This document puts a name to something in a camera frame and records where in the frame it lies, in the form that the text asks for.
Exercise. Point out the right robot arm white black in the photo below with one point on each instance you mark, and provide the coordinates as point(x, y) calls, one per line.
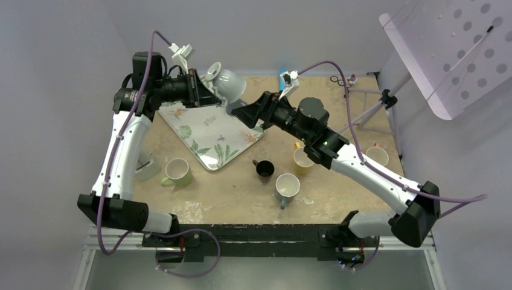
point(415, 207)

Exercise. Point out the pink mug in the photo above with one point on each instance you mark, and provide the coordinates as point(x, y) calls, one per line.
point(378, 154)

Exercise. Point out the blue cylinder tube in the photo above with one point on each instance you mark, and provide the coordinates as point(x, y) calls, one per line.
point(282, 82)

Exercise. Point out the yellow mug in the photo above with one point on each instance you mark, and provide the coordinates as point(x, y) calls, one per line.
point(301, 162)

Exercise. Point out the light grey mug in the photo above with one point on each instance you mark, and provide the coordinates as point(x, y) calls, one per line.
point(223, 83)

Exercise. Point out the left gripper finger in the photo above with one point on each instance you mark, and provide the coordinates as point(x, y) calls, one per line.
point(203, 87)
point(204, 100)

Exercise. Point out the small red white figurine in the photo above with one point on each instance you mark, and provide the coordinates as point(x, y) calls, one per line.
point(352, 80)

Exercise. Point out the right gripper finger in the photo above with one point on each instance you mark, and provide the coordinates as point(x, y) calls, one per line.
point(256, 108)
point(250, 122)

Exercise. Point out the dark grey mug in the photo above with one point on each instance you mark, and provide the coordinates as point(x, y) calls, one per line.
point(287, 187)

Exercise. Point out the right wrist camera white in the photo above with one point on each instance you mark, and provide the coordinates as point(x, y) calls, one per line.
point(292, 83)

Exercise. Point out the brown small mug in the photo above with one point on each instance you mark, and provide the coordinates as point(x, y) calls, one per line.
point(264, 168)

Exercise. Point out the white tripod stand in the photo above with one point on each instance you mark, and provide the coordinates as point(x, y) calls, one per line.
point(387, 101)

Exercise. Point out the blue grey textured mug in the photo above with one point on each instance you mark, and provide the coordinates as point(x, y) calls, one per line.
point(234, 105)

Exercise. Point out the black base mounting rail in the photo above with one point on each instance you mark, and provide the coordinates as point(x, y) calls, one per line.
point(324, 242)

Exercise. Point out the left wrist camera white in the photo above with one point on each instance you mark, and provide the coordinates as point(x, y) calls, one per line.
point(181, 55)

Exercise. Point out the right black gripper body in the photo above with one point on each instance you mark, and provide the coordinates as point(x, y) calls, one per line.
point(279, 115)

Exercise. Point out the leaf pattern serving tray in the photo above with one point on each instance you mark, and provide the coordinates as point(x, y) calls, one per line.
point(212, 136)

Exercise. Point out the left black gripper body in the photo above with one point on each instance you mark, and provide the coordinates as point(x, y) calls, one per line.
point(182, 89)

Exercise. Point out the black ring markers right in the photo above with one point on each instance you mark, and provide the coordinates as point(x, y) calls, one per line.
point(339, 81)

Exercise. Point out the white clamp bracket left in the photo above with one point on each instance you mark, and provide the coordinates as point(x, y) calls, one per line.
point(146, 167)

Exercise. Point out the perforated translucent panel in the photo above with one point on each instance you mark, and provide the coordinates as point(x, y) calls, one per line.
point(455, 51)

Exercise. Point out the light green mug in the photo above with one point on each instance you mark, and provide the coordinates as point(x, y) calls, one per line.
point(177, 173)

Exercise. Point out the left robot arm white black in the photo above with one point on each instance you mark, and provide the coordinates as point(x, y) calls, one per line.
point(110, 203)

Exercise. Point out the aluminium frame rail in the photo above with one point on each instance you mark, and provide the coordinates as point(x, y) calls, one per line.
point(236, 265)

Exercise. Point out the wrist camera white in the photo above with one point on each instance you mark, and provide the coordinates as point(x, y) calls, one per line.
point(292, 83)
point(181, 55)

